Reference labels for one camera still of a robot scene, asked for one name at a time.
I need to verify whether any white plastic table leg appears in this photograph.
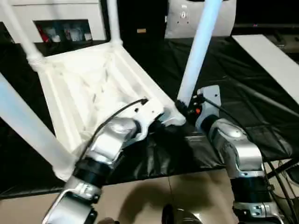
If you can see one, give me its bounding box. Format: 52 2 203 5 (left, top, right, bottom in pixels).
107 0 123 47
0 0 45 72
0 72 77 182
176 0 222 105

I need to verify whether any black work mat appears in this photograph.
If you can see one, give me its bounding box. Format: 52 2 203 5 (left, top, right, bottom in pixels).
0 36 299 199

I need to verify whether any grey cushion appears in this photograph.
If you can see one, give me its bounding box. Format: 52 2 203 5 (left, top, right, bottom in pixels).
164 0 236 39

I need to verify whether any black cabinet with gold label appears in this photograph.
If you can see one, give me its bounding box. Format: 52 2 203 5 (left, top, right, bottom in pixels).
106 0 169 66

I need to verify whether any black stand leg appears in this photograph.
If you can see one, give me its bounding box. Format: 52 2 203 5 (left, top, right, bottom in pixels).
267 158 299 180

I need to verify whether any black bar with red light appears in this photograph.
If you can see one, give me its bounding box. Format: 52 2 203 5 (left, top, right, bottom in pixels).
233 22 299 28

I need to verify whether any white sideboard with glass doors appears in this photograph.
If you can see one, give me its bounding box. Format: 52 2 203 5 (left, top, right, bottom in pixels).
0 0 108 44

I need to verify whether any red bottle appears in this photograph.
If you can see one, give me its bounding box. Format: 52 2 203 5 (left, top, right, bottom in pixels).
37 24 47 42

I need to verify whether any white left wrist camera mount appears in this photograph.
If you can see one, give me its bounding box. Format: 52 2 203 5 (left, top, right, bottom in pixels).
132 98 166 142

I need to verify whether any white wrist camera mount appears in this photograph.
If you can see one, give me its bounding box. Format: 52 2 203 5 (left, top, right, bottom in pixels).
195 85 221 128
132 98 166 142

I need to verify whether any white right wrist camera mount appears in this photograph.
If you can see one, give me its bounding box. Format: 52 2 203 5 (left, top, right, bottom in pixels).
195 85 221 128

